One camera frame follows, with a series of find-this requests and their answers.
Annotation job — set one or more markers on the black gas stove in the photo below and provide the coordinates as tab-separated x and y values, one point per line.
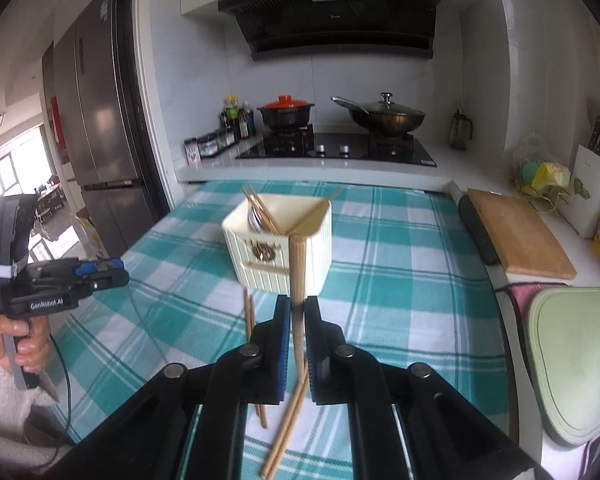
340	147

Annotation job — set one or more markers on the dark sauce bottle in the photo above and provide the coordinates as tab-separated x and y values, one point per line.
247	122

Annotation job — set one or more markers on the yellow-capped oil bottle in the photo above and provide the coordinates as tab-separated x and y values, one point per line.
230	115

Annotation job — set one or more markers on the teal checked tablecloth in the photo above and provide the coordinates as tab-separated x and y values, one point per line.
405	270

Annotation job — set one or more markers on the grey steel refrigerator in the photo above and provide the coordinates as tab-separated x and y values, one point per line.
105	110

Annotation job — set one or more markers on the glass kettle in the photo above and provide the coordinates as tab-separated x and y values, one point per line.
461	130

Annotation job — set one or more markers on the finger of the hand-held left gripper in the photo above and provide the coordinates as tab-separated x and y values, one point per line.
107	281
100	266

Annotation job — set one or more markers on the black range hood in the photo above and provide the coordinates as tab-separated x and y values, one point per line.
340	20

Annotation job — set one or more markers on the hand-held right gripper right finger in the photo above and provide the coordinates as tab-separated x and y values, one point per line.
314	350

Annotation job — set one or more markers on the person's left forearm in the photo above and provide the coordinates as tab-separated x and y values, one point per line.
5	400

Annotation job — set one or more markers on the person's left hand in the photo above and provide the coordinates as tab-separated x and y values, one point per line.
27	347

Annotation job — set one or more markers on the green cutting board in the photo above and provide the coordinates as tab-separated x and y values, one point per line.
575	360

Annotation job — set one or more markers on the yellow and green plastic bags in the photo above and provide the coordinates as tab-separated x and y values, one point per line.
542	175

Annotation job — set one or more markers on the white knife block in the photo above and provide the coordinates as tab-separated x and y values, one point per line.
592	195

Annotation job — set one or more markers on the wok with glass lid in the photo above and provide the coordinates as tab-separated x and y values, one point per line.
385	117

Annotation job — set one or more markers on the wooden cutting board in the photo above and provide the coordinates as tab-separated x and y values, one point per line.
520	235

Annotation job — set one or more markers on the cream ribbed utensil box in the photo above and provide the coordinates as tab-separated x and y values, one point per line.
280	260

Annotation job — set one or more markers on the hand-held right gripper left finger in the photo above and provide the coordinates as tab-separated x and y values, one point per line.
280	350

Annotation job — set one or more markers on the pink mat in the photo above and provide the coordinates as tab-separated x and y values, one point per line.
520	297

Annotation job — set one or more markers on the cardboard box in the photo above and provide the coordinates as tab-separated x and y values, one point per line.
90	240

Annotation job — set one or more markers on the spice jar rack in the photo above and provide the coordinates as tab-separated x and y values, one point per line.
210	145

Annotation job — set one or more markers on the black clay pot orange lid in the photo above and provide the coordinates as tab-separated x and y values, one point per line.
286	112

